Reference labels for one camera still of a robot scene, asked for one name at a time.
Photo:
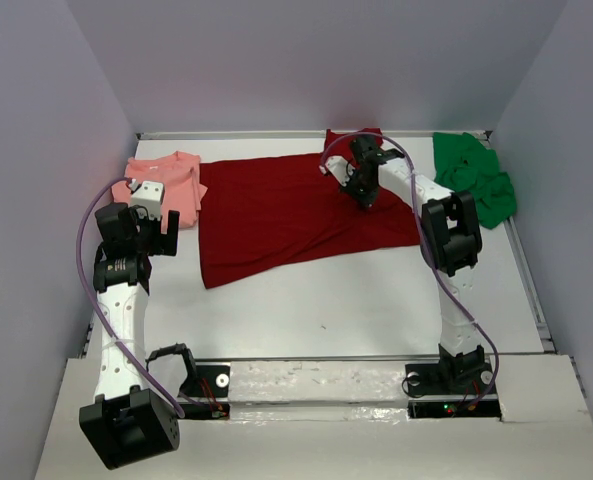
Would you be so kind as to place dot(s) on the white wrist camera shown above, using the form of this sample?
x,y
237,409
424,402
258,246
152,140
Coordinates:
x,y
339,168
146,198

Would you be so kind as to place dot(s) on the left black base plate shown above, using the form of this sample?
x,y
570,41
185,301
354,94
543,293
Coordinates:
x,y
205,396

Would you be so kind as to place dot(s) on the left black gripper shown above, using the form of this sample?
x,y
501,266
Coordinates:
x,y
155,240

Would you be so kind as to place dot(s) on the crumpled green t shirt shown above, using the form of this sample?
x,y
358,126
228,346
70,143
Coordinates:
x,y
463,163

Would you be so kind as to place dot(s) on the dark red t shirt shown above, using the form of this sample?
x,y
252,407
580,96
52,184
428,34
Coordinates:
x,y
258,214

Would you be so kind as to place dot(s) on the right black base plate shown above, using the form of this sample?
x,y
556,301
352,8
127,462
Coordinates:
x,y
432,396

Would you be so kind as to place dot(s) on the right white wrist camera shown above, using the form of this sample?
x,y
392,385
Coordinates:
x,y
339,168

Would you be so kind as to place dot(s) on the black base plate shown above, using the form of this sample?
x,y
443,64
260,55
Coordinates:
x,y
432,396
205,396

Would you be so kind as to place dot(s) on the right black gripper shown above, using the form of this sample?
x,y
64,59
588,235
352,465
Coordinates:
x,y
364,181

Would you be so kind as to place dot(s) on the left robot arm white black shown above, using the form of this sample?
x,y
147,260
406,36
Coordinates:
x,y
132,417

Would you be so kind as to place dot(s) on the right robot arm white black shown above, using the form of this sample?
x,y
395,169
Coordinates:
x,y
451,241

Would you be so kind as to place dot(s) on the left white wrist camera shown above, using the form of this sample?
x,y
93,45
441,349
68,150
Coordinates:
x,y
146,198

